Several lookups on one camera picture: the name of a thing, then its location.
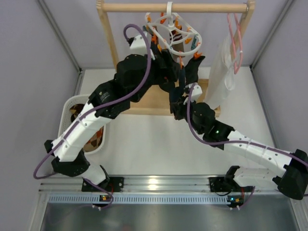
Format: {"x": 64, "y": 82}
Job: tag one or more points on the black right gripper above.
{"x": 186, "y": 90}

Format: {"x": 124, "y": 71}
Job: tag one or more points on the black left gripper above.
{"x": 166, "y": 66}

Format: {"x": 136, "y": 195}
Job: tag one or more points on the dark navy sock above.
{"x": 177, "y": 92}

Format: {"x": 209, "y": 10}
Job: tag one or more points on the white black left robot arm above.
{"x": 96, "y": 113}

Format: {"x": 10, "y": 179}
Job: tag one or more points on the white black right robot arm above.
{"x": 281, "y": 170}

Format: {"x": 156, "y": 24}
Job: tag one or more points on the white round clip hanger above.
{"x": 170, "y": 31}

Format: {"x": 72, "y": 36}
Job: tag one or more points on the pink clothes hanger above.
{"x": 237, "y": 45}

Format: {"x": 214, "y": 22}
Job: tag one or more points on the wooden clothes rack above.
{"x": 154, "y": 101}

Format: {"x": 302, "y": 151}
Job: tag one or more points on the brown striped beige sock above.
{"x": 175, "y": 37}

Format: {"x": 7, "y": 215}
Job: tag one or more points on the white hanging cloth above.
{"x": 221, "y": 77}

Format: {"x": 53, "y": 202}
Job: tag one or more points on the orange green argyle sock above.
{"x": 94, "y": 142}

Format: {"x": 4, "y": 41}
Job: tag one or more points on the tan black argyle sock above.
{"x": 75, "y": 110}

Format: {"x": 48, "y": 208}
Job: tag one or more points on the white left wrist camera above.
{"x": 138, "y": 45}

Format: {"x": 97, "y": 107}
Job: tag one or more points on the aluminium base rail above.
{"x": 156, "y": 190}

